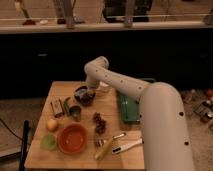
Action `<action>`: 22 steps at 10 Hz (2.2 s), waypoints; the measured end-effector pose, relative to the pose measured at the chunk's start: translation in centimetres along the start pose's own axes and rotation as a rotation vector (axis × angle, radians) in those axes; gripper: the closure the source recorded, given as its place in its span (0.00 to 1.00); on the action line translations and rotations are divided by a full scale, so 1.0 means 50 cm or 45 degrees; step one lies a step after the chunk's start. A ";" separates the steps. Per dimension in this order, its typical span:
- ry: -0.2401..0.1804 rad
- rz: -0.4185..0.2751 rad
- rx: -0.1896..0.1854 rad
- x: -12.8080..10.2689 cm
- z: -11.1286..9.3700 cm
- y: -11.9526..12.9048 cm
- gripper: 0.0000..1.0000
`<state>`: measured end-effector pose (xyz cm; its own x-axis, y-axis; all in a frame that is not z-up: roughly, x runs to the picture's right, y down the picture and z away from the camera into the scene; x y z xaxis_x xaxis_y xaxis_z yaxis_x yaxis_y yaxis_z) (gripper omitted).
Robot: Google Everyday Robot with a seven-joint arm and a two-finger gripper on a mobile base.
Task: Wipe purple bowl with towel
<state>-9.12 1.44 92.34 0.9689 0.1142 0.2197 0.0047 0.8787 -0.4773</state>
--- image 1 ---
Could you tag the dark red grapes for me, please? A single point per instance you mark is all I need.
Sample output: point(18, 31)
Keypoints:
point(100, 123)

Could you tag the white handled knife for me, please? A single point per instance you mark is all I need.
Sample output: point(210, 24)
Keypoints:
point(127, 146)

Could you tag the dark metal cup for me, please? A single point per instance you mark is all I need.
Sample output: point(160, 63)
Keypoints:
point(75, 112)

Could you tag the yellow lemon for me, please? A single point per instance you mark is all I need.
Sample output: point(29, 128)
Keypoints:
point(52, 125)

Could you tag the green tray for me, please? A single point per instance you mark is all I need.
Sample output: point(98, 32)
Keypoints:
point(129, 110)

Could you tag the orange bowl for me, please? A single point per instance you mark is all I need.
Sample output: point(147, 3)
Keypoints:
point(72, 139)

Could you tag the small green cup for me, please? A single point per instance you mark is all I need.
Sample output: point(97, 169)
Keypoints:
point(48, 142)

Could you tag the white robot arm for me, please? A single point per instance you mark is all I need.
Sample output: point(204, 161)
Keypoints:
point(164, 129)

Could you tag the purple bowl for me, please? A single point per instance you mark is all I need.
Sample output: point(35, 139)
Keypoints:
point(79, 92)

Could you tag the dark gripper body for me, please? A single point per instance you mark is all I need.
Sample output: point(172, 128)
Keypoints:
point(90, 91)

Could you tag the brown box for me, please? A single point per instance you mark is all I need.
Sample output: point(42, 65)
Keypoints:
point(57, 108)

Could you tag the black chair frame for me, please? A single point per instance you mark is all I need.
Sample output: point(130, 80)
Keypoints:
point(24, 145)

